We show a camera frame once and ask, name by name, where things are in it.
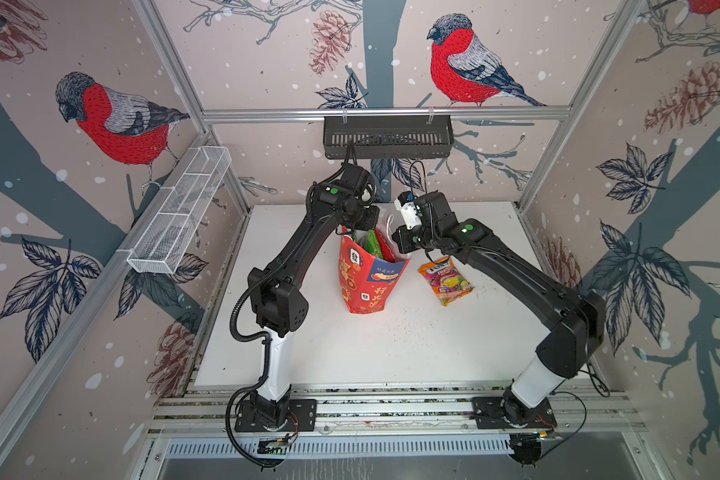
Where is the horizontal aluminium frame bar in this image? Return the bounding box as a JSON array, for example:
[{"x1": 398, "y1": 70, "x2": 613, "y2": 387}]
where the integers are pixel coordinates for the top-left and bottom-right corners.
[{"x1": 201, "y1": 106, "x2": 572, "y2": 125}]

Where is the black hanging basket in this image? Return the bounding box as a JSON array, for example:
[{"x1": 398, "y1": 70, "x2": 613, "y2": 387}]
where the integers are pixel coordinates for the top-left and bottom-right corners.
[{"x1": 323, "y1": 115, "x2": 454, "y2": 160}]

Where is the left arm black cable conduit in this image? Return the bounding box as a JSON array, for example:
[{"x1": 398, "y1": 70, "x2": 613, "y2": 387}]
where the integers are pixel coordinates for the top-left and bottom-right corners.
[{"x1": 224, "y1": 263, "x2": 289, "y2": 469}]

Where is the orange candy snack packet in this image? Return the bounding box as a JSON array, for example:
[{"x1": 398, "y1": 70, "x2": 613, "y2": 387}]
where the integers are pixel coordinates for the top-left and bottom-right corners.
[{"x1": 418, "y1": 256, "x2": 474, "y2": 307}]

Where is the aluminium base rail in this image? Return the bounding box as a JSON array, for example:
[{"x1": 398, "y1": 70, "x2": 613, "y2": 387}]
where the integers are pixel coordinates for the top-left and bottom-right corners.
[{"x1": 141, "y1": 381, "x2": 648, "y2": 468}]

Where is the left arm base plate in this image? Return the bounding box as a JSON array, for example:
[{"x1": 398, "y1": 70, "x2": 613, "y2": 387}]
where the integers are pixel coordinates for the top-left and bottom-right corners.
[{"x1": 234, "y1": 397, "x2": 317, "y2": 433}]

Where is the green chips bag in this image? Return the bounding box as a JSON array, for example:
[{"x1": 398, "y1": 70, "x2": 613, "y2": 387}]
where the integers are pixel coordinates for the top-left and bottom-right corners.
[{"x1": 364, "y1": 230, "x2": 385, "y2": 260}]

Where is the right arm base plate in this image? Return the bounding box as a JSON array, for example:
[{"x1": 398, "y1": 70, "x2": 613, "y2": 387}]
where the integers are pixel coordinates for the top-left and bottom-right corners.
[{"x1": 470, "y1": 396, "x2": 557, "y2": 431}]

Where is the red paper gift bag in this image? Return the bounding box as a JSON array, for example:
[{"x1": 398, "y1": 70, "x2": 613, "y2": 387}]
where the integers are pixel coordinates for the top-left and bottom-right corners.
[{"x1": 338, "y1": 205, "x2": 411, "y2": 315}]

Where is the red snack bag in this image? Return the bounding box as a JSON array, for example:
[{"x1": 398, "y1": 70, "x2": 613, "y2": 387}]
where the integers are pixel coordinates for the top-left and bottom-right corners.
[{"x1": 375, "y1": 229, "x2": 397, "y2": 263}]

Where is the white wire mesh shelf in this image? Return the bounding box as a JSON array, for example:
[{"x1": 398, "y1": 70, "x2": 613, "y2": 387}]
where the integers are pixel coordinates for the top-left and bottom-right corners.
[{"x1": 127, "y1": 146, "x2": 231, "y2": 275}]

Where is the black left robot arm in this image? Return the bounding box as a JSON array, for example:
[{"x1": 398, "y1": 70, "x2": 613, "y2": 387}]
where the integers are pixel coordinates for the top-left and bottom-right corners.
[{"x1": 248, "y1": 163, "x2": 379, "y2": 424}]

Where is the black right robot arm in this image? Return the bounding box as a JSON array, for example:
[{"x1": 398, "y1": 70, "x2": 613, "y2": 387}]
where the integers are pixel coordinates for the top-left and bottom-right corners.
[{"x1": 392, "y1": 191, "x2": 606, "y2": 428}]

